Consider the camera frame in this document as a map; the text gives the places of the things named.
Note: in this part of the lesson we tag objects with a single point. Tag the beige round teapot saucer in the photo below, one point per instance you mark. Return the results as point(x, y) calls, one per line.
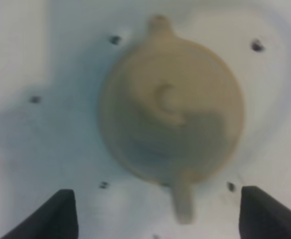
point(226, 165)

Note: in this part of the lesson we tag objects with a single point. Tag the beige ceramic teapot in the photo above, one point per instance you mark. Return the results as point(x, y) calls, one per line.
point(171, 112)

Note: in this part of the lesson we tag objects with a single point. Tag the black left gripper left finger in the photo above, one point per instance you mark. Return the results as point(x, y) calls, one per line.
point(55, 219)

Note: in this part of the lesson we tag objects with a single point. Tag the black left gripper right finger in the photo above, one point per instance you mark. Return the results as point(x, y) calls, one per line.
point(262, 216)

